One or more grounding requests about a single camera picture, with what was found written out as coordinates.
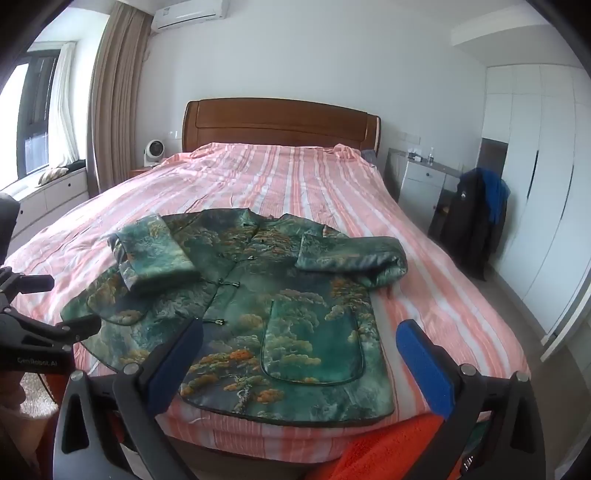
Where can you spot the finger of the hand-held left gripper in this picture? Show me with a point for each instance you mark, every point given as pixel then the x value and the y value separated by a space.
pixel 76 328
pixel 39 283

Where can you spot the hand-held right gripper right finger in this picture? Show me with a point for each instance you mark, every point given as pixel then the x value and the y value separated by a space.
pixel 425 369

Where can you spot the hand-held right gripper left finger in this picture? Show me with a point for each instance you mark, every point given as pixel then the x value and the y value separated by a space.
pixel 178 364

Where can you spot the green landscape print jacket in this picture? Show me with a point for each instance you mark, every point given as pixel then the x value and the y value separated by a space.
pixel 281 300

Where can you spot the orange fleece garment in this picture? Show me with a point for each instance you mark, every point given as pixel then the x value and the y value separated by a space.
pixel 392 447

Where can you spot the white window seat cabinet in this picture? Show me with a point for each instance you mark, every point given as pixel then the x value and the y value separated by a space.
pixel 51 194

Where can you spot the patterned cushion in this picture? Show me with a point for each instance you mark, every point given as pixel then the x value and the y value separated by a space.
pixel 51 174

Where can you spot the wooden nightstand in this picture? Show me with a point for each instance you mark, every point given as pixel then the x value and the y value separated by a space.
pixel 138 171

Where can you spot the black jacket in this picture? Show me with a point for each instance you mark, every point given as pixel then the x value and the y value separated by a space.
pixel 466 221

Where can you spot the white round fan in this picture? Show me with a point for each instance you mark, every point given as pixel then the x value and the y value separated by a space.
pixel 151 153

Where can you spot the window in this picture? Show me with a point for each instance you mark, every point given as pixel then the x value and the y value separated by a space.
pixel 32 106

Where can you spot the white sheer curtain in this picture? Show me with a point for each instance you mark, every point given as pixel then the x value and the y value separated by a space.
pixel 62 101

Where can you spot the blue garment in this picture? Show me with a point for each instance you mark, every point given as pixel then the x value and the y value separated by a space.
pixel 494 191

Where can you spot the white desk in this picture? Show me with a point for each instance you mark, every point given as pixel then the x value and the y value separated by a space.
pixel 420 177

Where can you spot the brown curtain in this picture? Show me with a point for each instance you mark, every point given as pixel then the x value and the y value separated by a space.
pixel 117 92

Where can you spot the pink striped bedspread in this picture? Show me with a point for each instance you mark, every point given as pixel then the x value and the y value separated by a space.
pixel 286 184

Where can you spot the white wardrobe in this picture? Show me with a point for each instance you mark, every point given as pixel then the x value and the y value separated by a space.
pixel 540 184

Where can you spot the wooden headboard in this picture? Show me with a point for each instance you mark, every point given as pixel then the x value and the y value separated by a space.
pixel 277 124

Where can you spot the white air conditioner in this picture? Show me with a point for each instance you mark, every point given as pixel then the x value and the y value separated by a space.
pixel 189 13

